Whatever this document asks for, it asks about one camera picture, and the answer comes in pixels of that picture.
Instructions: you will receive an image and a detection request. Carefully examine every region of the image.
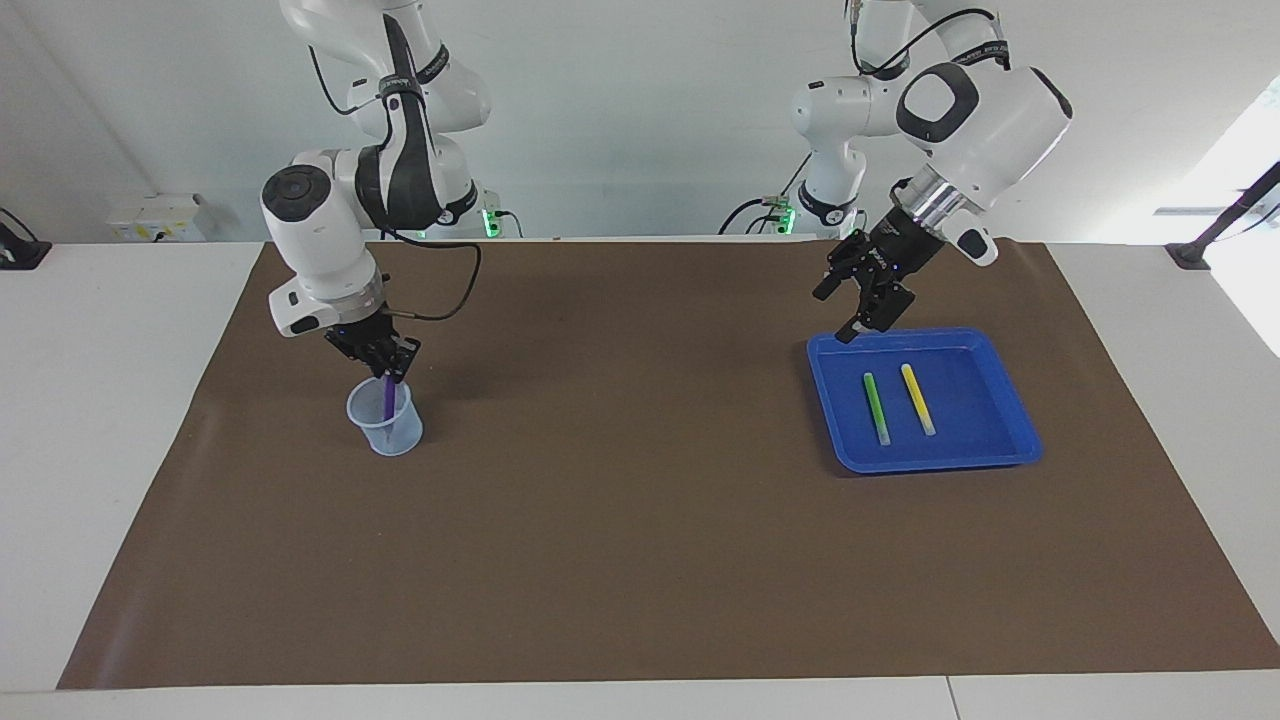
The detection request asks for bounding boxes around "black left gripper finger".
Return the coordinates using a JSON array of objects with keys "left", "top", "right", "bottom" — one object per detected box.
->
[
  {"left": 836, "top": 290, "right": 913, "bottom": 344},
  {"left": 812, "top": 235, "right": 871, "bottom": 301}
]

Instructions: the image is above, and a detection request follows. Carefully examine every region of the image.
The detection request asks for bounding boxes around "yellow highlighter pen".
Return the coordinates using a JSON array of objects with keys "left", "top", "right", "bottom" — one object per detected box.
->
[{"left": 900, "top": 363, "right": 938, "bottom": 437}]

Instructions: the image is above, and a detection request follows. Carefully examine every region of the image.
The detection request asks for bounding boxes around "green highlighter pen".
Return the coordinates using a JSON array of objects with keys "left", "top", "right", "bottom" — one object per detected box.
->
[{"left": 863, "top": 372, "right": 892, "bottom": 448}]

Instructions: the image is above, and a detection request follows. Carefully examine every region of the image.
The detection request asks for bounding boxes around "blue plastic tray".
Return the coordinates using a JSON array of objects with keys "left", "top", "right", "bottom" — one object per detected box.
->
[{"left": 806, "top": 328, "right": 1044, "bottom": 475}]

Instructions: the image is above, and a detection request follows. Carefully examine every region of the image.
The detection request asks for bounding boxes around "blue mesh pen cup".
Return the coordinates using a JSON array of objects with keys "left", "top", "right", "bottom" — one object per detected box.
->
[{"left": 346, "top": 378, "right": 425, "bottom": 457}]

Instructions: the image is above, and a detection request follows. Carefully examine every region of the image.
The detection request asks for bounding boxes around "brown table mat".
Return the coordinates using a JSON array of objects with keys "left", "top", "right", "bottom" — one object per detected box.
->
[{"left": 57, "top": 238, "right": 1280, "bottom": 691}]

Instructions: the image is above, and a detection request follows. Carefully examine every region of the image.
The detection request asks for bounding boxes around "black stand with pole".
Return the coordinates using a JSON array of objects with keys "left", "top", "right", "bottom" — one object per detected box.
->
[{"left": 1165, "top": 160, "right": 1280, "bottom": 271}]

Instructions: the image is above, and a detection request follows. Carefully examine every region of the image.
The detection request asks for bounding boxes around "black table clamp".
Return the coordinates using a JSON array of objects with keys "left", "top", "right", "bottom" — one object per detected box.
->
[{"left": 0, "top": 207, "right": 53, "bottom": 271}]

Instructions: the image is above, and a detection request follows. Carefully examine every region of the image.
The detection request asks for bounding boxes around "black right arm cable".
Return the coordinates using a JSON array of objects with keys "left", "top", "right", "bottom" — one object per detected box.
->
[{"left": 305, "top": 45, "right": 483, "bottom": 323}]

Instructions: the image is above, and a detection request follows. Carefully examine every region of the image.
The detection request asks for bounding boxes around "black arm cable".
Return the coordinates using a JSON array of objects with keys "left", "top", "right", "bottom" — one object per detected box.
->
[
  {"left": 305, "top": 45, "right": 483, "bottom": 323},
  {"left": 848, "top": 0, "right": 1006, "bottom": 79}
]

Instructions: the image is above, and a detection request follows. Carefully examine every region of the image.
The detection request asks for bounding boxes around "black left base cable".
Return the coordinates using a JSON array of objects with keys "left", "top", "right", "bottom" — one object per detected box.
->
[{"left": 718, "top": 150, "right": 813, "bottom": 236}]

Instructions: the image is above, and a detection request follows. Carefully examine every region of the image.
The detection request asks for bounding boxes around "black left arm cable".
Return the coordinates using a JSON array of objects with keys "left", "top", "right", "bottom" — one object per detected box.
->
[{"left": 848, "top": 0, "right": 1006, "bottom": 79}]

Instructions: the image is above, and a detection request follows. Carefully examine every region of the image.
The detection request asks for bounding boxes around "white wall socket box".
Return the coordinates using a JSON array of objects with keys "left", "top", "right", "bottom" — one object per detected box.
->
[{"left": 105, "top": 193, "right": 208, "bottom": 244}]

